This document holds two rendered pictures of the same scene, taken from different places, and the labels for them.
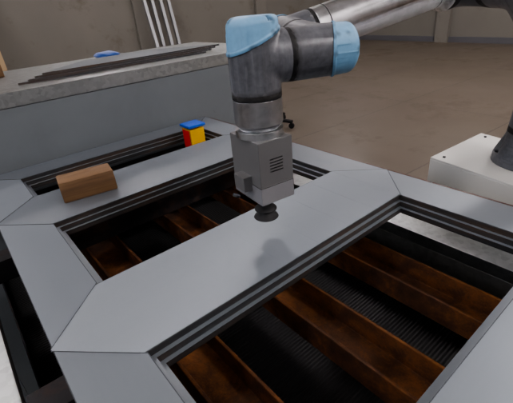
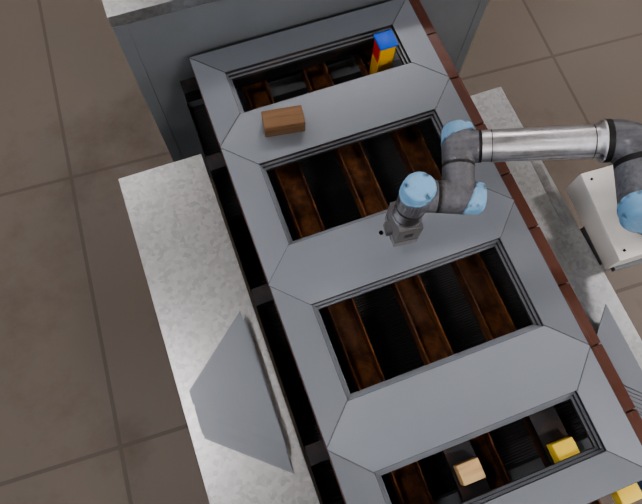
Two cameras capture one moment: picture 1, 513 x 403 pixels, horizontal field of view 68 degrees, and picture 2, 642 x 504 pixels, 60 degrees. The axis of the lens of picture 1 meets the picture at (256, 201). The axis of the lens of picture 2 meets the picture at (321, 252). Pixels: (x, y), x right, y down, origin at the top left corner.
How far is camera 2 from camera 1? 1.08 m
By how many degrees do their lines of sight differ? 43
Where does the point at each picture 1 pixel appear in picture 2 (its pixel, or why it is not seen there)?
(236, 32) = (406, 197)
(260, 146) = (400, 232)
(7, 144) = (213, 25)
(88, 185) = (284, 129)
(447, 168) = (585, 191)
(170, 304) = (326, 278)
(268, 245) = (391, 253)
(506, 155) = not seen: hidden behind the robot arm
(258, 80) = (410, 214)
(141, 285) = (313, 256)
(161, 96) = not seen: outside the picture
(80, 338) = (281, 283)
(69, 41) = not seen: outside the picture
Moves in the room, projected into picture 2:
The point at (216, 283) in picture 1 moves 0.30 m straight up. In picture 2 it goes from (353, 273) to (364, 233)
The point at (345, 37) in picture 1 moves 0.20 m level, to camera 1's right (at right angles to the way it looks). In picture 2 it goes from (474, 208) to (562, 233)
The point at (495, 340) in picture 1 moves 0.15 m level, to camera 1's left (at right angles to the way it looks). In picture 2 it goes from (461, 362) to (405, 345)
